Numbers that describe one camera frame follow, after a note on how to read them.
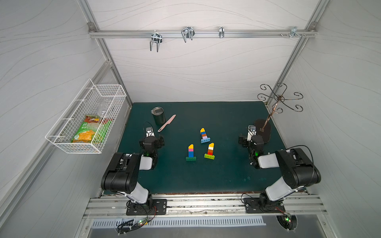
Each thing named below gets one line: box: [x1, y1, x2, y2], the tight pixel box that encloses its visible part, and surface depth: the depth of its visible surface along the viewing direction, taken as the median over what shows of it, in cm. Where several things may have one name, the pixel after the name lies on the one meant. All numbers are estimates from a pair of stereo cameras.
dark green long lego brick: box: [185, 156, 197, 161], surface depth 90 cm
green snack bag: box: [71, 115, 113, 145], surface depth 64 cm
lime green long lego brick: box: [203, 153, 215, 160], surface depth 92 cm
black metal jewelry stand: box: [254, 82, 304, 144], surface depth 82 cm
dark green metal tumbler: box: [150, 106, 166, 126], surface depth 103 cm
